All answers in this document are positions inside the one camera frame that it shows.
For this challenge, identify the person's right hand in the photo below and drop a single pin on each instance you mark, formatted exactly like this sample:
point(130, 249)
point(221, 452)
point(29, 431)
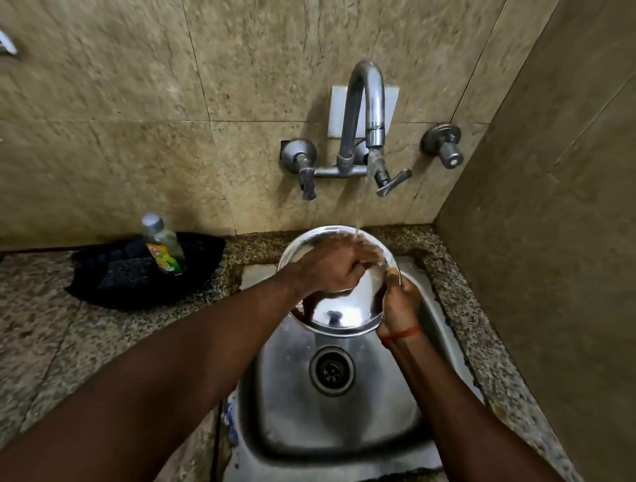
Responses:
point(400, 308)

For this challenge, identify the person's left fingers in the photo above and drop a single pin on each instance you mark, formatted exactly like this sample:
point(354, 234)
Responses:
point(365, 255)

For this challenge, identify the white wall plate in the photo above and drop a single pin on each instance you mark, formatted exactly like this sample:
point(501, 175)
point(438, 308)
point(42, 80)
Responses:
point(392, 109)

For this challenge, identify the person's right forearm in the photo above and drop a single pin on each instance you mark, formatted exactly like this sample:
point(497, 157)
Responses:
point(457, 412)

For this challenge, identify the black scrub sponge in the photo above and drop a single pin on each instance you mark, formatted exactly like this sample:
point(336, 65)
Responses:
point(130, 278)

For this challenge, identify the person's right thumb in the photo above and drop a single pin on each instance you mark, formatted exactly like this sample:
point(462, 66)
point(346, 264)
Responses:
point(393, 283)

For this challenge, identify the round steel plate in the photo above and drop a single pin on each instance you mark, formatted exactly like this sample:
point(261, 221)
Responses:
point(348, 308)

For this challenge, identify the black plastic tray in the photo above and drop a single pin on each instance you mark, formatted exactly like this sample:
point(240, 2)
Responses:
point(144, 270)

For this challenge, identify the steel kitchen sink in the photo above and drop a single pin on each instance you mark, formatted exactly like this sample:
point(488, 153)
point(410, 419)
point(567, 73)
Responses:
point(338, 397)

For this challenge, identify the clear dish soap bottle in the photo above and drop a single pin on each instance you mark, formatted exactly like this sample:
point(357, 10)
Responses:
point(164, 246)

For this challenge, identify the orange wrist thread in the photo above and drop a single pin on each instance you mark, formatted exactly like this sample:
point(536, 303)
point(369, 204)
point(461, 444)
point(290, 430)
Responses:
point(400, 335)

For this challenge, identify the person's left hand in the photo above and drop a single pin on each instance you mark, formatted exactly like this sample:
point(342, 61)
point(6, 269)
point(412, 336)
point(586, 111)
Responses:
point(333, 263)

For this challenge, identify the chrome wall stop valve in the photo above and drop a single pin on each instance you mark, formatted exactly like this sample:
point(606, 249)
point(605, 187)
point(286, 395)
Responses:
point(444, 144)

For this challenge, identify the person's left forearm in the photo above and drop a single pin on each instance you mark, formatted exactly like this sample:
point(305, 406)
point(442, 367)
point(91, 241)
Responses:
point(149, 377)

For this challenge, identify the sink drain strainer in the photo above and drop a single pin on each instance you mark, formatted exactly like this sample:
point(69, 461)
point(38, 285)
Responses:
point(332, 371)

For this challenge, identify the chrome wall mixer tap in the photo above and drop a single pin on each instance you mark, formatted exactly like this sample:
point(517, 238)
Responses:
point(357, 144)

